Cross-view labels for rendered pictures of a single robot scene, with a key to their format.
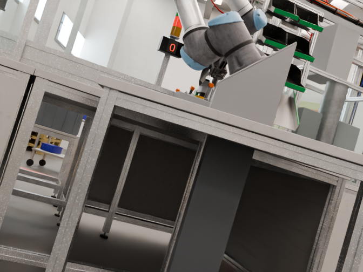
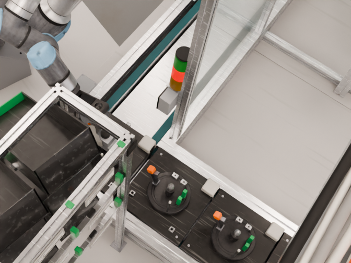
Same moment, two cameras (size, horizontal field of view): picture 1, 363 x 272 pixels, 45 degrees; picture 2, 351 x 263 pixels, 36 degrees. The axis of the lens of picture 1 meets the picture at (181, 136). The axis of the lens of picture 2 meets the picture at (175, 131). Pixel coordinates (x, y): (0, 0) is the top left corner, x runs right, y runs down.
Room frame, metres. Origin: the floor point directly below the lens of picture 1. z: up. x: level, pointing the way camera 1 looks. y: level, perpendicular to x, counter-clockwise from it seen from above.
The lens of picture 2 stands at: (2.73, -0.44, 2.58)
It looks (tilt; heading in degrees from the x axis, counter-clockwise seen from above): 63 degrees down; 130
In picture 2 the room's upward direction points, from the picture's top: 15 degrees clockwise
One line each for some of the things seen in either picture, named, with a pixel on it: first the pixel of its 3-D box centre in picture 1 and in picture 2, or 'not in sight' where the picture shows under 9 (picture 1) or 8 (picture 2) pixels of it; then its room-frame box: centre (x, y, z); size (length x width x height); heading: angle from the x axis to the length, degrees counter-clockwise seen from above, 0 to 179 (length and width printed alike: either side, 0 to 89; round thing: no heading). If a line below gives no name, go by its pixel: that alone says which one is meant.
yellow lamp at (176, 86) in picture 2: (175, 32); (178, 79); (2.17, 0.18, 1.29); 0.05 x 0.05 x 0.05
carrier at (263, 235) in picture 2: not in sight; (235, 235); (2.59, 0.12, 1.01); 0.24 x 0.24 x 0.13; 19
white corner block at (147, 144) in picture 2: not in sight; (147, 145); (2.18, 0.08, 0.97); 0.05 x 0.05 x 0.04; 19
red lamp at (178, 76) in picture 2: (178, 22); (180, 70); (2.17, 0.18, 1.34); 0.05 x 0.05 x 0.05
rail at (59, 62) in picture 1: (151, 95); (118, 78); (1.88, 0.17, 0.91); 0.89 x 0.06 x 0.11; 109
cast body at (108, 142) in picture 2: (204, 86); (107, 139); (2.13, -0.04, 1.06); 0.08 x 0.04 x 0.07; 19
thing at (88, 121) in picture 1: (205, 199); not in sight; (3.61, -0.34, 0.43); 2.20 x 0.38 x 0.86; 109
